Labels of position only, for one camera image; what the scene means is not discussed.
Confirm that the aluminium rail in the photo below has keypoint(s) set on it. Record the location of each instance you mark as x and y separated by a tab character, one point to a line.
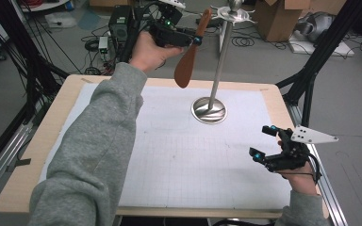
330	194
0	163

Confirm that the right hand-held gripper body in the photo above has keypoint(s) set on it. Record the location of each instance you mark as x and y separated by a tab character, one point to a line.
292	158

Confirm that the small white power unit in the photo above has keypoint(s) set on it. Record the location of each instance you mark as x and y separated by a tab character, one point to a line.
103	45

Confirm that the grey white headset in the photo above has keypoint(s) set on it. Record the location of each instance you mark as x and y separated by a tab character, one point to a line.
315	26

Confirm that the person's left hand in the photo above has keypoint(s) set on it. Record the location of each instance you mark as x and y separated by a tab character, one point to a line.
147	53

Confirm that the round white table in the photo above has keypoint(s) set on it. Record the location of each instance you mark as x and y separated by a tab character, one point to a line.
44	4

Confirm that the white plastic sheet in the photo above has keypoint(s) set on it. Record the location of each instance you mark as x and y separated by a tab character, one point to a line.
61	20

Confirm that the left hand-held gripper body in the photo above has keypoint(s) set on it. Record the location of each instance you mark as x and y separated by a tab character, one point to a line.
169	34

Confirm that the white grid mat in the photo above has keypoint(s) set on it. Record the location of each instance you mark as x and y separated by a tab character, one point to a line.
201	163

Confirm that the white flat board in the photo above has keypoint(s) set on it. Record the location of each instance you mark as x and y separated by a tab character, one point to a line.
336	50

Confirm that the person's right hand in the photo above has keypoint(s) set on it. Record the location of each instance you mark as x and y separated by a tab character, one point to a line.
301	182

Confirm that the wooden rice paddle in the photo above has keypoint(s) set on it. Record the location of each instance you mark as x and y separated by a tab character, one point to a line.
185	67

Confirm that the metal utensil stand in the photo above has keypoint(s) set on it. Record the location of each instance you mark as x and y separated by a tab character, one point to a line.
209	112

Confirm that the large open cardboard box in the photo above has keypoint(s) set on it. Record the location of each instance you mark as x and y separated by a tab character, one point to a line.
276	19

